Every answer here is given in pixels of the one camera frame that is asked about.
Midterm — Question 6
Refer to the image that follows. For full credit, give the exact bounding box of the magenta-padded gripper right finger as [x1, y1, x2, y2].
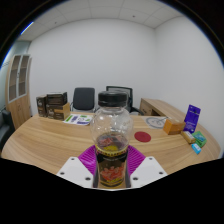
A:
[125, 144, 169, 190]

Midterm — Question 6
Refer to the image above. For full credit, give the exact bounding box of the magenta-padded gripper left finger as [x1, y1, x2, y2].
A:
[56, 144, 100, 190]

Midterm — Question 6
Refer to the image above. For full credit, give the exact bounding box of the clear bottle with dark label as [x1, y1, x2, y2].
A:
[90, 90, 135, 190]

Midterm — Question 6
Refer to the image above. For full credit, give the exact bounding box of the flat round red coaster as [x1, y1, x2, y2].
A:
[133, 130, 152, 144]

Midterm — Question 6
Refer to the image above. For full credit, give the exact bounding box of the sheet with grey circle print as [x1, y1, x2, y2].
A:
[145, 116, 168, 130]

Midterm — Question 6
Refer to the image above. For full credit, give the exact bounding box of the orange-brown wooden box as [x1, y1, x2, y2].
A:
[162, 118, 187, 136]

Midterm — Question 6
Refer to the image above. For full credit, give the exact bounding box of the white green purple leaflet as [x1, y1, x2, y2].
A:
[62, 113, 94, 127]

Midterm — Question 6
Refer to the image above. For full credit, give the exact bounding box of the small tan box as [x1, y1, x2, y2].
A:
[180, 130, 197, 145]

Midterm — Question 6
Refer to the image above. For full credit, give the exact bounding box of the green flat packet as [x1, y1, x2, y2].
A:
[192, 130, 208, 148]

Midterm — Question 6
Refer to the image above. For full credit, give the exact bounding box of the wooden side desk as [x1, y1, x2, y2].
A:
[138, 97, 201, 128]

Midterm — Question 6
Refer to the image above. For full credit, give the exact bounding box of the purple standing card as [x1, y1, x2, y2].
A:
[183, 104, 202, 134]

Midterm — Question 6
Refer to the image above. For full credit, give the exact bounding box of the stack of dark cardboard boxes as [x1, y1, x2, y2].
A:
[35, 91, 72, 121]

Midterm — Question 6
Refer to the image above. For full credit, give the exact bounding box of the black mesh office chair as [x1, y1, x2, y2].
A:
[105, 85, 141, 116]

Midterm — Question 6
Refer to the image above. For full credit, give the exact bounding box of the black armchair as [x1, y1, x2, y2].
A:
[0, 108, 15, 151]

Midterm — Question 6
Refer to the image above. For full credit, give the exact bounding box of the wooden shelf cabinet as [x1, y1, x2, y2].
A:
[5, 54, 33, 130]

